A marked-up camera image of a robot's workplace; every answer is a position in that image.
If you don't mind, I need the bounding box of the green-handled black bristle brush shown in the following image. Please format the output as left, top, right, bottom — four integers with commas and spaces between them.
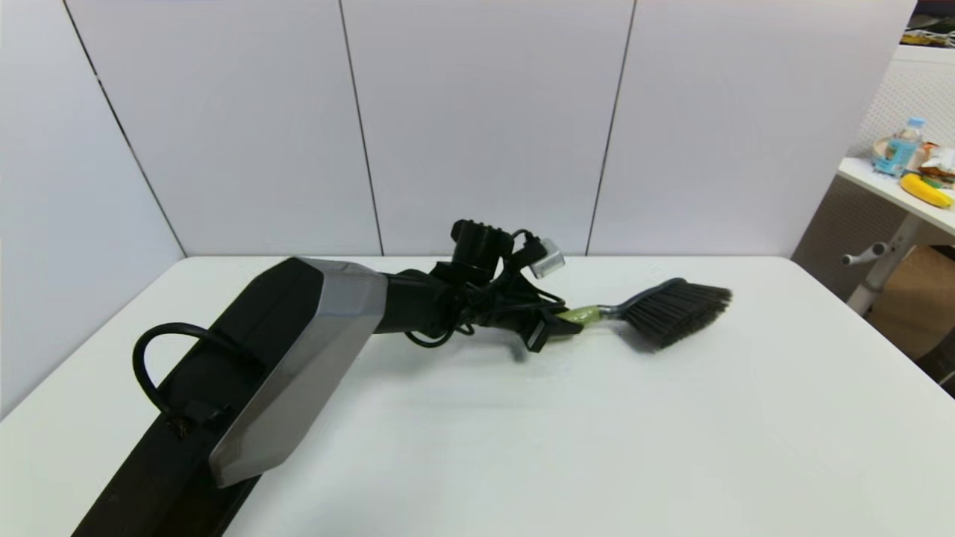
556, 278, 733, 353

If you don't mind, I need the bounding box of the white side table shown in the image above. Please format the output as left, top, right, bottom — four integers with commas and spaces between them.
838, 157, 955, 316

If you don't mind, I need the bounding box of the black chair base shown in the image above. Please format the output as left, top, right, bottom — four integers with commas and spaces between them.
915, 347, 955, 398

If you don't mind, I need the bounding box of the clear water bottle blue label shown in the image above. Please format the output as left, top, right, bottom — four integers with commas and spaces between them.
877, 117, 928, 177

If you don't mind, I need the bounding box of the yellow banana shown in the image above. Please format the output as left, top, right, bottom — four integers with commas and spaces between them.
901, 173, 954, 209

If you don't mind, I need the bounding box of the white snack packet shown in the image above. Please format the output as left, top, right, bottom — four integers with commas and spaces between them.
919, 145, 955, 186

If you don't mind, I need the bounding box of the yellow black shelf clutter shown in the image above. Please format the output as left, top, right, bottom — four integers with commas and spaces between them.
901, 13, 955, 50

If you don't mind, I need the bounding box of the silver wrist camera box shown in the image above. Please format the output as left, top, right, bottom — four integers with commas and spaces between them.
531, 239, 566, 279

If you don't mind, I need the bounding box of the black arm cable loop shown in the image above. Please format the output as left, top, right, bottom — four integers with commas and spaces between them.
133, 322, 251, 437

